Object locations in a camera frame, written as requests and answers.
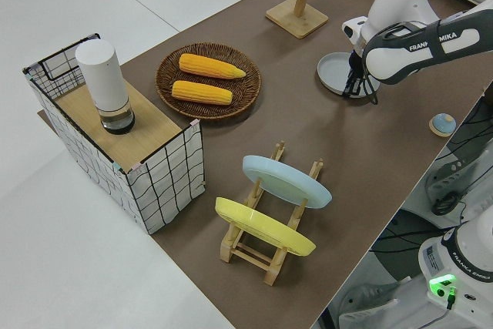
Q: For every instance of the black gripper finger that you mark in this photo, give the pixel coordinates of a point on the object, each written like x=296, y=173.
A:
x=361, y=84
x=348, y=85

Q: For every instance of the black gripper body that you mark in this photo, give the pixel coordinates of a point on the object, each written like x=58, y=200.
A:
x=357, y=60

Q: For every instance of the gray plate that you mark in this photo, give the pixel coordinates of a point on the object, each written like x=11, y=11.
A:
x=333, y=71

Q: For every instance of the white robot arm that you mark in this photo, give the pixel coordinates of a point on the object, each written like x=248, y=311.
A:
x=400, y=9

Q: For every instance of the light blue plate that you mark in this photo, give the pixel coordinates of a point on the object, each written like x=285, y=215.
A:
x=285, y=180

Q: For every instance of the yellow plate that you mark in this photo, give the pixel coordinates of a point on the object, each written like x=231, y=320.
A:
x=265, y=229

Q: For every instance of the wooden plate rack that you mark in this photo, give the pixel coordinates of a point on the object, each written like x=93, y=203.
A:
x=246, y=256

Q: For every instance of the brown table mat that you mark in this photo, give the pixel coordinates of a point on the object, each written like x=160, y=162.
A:
x=327, y=144

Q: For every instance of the blue bell on wooden base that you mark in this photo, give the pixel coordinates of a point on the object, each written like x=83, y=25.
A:
x=443, y=123

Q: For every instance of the pointed yellow corn cob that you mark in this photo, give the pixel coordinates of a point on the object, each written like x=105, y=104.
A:
x=208, y=66

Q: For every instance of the blunt yellow corn cob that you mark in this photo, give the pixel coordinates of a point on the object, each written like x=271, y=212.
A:
x=200, y=92

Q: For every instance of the brown wicker basket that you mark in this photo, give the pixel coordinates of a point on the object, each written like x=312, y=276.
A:
x=169, y=86

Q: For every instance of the wooden shelf board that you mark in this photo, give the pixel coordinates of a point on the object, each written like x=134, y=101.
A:
x=146, y=128

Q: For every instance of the white cylinder bottle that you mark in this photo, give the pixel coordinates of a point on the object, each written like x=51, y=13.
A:
x=102, y=74

